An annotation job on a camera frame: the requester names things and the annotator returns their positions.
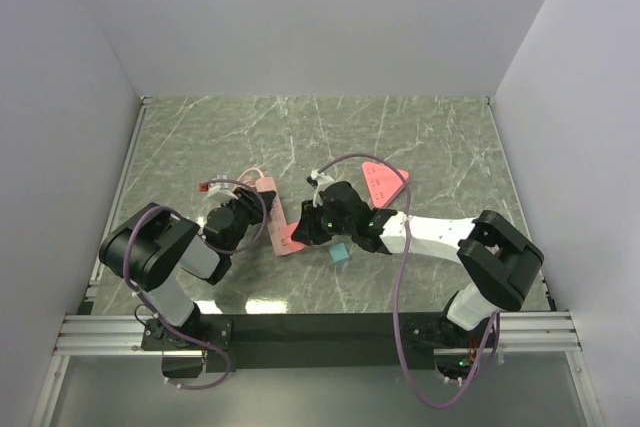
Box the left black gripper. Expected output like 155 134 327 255
222 186 276 256

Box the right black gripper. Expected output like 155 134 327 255
291 198 355 247

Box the teal cube block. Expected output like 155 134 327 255
328 243 350 264

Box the pink long power strip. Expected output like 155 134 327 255
255 176 292 256

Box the pink power cord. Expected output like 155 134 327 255
234 166 266 186

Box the pink triangular plug adapter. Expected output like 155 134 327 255
284 222 305 255

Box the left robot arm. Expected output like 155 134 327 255
99 186 276 349

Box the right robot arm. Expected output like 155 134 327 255
291 181 544 346

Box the pink triangular power strip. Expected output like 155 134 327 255
362 161 404 209

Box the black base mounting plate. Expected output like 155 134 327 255
142 312 501 379

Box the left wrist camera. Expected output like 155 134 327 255
199 175 237 204

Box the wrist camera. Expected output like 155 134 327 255
306 169 335 190
199 175 237 204

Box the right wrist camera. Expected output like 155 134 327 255
306 169 335 190

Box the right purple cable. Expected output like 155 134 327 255
317 152 501 409

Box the purple cable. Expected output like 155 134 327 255
317 152 501 409
122 181 271 391

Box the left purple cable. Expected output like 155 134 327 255
122 181 271 391

